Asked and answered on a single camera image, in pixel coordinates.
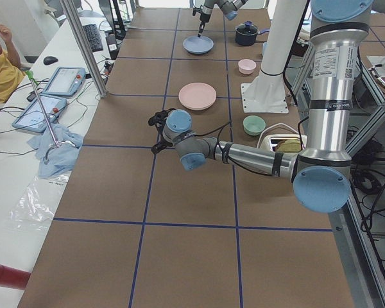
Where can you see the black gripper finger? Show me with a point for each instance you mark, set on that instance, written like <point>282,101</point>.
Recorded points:
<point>201,29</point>
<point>157,148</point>

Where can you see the blue plate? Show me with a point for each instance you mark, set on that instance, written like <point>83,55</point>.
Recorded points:
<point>198,45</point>

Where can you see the pink plate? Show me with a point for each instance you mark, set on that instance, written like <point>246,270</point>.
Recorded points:
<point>197,96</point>

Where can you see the dark blue pot with lid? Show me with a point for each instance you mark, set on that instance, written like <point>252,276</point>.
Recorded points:
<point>246,33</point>

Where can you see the pink bowl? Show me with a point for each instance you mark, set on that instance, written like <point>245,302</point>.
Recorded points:
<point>246,66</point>

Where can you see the green bowl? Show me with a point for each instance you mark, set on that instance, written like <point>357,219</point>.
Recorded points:
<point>253,125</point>

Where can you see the cream toaster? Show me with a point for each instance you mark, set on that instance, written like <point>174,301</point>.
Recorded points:
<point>268,140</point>

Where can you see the blue cloth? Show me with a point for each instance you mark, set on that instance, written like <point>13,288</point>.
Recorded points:
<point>53,162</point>

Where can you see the black keyboard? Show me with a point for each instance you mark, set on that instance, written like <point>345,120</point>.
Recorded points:
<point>93,37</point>

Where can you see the upper teach pendant tablet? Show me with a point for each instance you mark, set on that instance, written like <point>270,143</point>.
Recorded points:
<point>65,81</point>

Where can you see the teach pendant tablet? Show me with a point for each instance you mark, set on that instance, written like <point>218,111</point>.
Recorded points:
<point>32,119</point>
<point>65,81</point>

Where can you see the toast slice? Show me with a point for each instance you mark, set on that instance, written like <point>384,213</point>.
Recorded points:
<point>289,146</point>

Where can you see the lower teach pendant tablet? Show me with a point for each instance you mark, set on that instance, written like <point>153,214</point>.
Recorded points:
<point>32,119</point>

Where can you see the clear plastic bag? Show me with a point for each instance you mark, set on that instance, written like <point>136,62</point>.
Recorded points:
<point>36,208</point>

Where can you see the black computer mouse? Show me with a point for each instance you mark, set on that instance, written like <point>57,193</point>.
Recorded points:
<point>48,60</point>

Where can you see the grabber stick green tip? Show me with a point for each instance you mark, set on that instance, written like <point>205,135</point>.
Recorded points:
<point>56,143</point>

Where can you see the person in yellow shirt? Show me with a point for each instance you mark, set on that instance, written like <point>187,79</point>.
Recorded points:
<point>10,65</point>

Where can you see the red cylinder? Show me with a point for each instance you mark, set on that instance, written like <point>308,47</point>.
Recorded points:
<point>13,278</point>

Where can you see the white pedestal column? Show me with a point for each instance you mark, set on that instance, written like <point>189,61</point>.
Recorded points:
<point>266,93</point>

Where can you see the aluminium frame post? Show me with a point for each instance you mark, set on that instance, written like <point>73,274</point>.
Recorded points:
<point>84,46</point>

